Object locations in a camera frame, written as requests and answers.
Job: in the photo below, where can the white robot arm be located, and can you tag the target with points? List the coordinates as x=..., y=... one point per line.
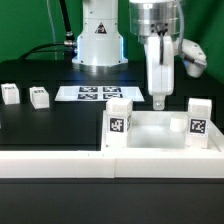
x=159, y=26

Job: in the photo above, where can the white sheet with markers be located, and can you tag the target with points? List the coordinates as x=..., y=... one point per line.
x=97, y=93

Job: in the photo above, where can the white L-shaped fence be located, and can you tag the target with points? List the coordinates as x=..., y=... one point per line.
x=111, y=164

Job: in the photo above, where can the white square table top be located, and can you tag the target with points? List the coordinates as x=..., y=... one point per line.
x=161, y=131

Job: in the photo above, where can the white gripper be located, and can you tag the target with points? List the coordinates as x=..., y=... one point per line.
x=160, y=69

